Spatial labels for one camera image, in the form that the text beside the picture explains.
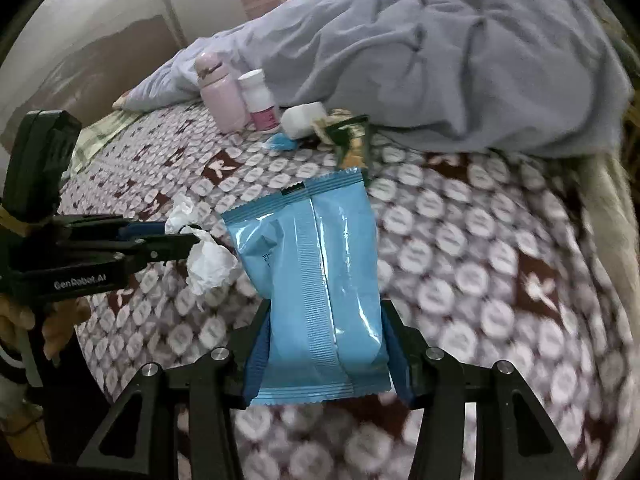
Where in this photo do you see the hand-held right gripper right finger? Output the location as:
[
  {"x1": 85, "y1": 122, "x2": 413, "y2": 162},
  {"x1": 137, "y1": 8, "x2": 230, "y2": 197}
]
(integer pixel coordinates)
[{"x1": 380, "y1": 300, "x2": 586, "y2": 480}]

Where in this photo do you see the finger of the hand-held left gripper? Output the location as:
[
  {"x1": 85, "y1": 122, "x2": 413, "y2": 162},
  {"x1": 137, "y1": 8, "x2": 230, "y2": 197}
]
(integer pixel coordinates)
[
  {"x1": 124, "y1": 232, "x2": 202, "y2": 264},
  {"x1": 65, "y1": 215, "x2": 171, "y2": 242}
]

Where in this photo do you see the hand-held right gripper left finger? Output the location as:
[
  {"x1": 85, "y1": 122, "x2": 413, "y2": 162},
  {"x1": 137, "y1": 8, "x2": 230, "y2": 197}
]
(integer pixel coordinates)
[{"x1": 75, "y1": 302, "x2": 273, "y2": 480}]

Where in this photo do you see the white tissue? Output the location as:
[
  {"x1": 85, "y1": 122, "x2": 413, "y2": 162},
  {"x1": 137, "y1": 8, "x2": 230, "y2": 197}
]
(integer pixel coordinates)
[{"x1": 164, "y1": 195, "x2": 242, "y2": 297}]

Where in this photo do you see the large light blue packet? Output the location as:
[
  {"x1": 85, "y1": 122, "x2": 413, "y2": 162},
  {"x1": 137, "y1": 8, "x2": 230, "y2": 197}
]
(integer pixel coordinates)
[{"x1": 220, "y1": 167, "x2": 393, "y2": 407}]

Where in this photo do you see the person's left hand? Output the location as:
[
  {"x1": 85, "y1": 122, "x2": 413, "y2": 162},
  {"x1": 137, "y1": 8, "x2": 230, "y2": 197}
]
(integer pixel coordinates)
[{"x1": 0, "y1": 295, "x2": 92, "y2": 360}]

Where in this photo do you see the green checked cloth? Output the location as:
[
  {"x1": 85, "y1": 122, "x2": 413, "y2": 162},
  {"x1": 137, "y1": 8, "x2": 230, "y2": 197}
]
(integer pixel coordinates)
[{"x1": 67, "y1": 109, "x2": 143, "y2": 173}]

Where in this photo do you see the maroon white printed blanket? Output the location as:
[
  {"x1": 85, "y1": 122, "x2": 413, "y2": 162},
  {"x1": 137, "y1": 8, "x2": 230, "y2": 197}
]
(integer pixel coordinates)
[{"x1": 55, "y1": 105, "x2": 637, "y2": 480}]

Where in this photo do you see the white bottle pink label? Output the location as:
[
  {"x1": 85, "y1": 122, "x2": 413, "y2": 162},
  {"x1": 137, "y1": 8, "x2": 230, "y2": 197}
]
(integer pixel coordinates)
[{"x1": 236, "y1": 69, "x2": 281, "y2": 134}]

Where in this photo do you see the small white box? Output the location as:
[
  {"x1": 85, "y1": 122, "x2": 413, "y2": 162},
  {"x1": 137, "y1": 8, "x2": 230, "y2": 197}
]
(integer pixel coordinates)
[{"x1": 280, "y1": 101, "x2": 328, "y2": 139}]

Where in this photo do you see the crumpled pale wrapper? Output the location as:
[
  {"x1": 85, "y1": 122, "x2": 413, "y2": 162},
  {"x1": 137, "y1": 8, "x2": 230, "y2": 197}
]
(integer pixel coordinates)
[{"x1": 312, "y1": 106, "x2": 352, "y2": 150}]

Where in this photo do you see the dark green snack wrapper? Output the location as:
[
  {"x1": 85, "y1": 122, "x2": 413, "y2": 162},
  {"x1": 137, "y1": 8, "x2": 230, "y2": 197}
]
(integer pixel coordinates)
[{"x1": 327, "y1": 114, "x2": 372, "y2": 171}]

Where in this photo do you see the beige fleece blanket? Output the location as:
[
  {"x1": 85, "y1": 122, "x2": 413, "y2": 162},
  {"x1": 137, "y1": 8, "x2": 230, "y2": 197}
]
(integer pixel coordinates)
[{"x1": 580, "y1": 152, "x2": 640, "y2": 361}]

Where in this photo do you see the grey-blue quilt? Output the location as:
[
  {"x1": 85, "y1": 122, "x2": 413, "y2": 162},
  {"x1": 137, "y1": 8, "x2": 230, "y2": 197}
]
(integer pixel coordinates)
[{"x1": 112, "y1": 0, "x2": 633, "y2": 155}]

